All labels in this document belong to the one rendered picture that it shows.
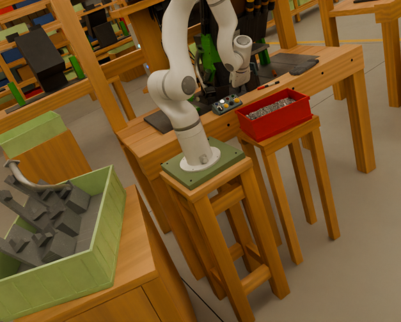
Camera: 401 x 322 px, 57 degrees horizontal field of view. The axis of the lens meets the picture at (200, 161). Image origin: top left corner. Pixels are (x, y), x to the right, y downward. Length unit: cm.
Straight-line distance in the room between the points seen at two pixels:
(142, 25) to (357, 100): 142
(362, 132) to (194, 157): 142
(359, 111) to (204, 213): 142
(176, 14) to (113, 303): 106
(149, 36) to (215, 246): 137
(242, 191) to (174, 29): 73
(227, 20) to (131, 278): 110
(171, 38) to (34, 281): 98
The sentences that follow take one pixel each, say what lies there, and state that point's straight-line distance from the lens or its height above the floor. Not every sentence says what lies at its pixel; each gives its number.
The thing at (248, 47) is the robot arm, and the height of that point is 123.
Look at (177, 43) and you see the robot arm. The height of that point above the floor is 139.
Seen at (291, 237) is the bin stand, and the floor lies 21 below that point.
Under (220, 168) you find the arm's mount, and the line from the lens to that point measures 155.
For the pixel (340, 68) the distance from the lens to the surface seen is 242.
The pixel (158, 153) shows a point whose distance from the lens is 189.
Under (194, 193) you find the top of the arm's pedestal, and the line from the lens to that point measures 149.
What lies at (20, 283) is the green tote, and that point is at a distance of 140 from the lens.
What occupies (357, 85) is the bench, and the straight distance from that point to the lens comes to 255.
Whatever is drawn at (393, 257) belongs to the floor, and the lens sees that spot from 225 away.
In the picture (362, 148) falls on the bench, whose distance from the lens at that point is 274.
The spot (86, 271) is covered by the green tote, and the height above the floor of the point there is 89.
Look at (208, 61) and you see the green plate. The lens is 220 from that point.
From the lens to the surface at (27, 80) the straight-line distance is 884.
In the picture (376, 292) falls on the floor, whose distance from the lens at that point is 210.
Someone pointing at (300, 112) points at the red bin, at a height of 86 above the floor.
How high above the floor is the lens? 161
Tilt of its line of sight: 27 degrees down
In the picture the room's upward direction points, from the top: 21 degrees counter-clockwise
